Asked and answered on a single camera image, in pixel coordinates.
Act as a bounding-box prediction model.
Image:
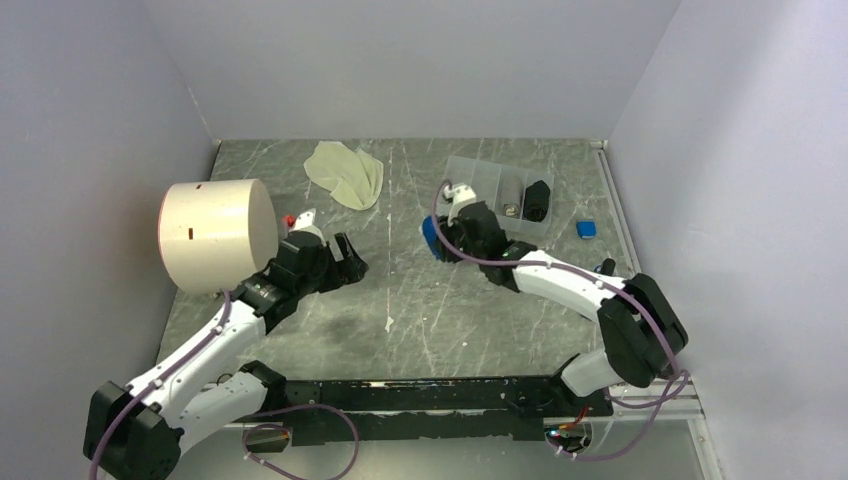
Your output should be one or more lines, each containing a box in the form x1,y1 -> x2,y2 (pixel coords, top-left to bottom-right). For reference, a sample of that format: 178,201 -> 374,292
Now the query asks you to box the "clear plastic divided tray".
444,156 -> 555,236

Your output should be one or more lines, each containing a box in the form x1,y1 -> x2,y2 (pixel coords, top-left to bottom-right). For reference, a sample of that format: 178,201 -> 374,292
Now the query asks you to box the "cream cylindrical container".
157,179 -> 279,294

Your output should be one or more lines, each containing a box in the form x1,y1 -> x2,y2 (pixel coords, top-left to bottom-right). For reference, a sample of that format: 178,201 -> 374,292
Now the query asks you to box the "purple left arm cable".
87,290 -> 360,480

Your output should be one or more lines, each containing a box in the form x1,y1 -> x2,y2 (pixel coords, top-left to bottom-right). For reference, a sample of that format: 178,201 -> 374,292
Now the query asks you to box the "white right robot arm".
421,202 -> 689,415

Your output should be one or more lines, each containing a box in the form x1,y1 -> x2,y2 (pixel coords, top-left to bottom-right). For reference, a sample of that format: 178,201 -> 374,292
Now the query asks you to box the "blue black handheld device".
594,258 -> 617,276

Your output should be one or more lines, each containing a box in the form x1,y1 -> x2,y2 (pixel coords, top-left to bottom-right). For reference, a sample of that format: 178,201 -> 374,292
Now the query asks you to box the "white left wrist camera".
281,208 -> 325,243

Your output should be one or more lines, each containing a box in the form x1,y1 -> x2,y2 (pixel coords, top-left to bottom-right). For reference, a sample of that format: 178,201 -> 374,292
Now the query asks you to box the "cream yellow underwear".
303,141 -> 384,211

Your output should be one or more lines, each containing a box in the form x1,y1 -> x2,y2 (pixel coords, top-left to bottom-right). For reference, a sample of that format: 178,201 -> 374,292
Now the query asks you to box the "grey rolled underwear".
498,173 -> 525,218

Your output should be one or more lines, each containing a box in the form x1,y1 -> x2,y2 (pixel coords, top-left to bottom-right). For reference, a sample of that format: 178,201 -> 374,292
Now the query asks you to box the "small blue block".
575,220 -> 597,239

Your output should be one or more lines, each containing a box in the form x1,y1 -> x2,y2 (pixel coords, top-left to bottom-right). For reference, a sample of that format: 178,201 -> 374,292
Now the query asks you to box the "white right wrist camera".
441,183 -> 478,226

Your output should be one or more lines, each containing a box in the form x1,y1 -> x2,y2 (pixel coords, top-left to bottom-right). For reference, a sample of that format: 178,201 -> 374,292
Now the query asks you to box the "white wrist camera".
441,183 -> 478,226
281,208 -> 325,243

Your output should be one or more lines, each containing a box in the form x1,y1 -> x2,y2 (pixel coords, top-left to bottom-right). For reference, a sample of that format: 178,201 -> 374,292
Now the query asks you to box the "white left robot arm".
83,228 -> 369,479

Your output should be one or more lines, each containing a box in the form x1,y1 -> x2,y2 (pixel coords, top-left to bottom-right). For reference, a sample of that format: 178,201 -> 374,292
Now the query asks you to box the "black striped rolled underwear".
522,180 -> 551,222

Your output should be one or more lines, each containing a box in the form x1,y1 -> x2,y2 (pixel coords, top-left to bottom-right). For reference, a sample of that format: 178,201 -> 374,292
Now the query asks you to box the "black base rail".
239,361 -> 613,446

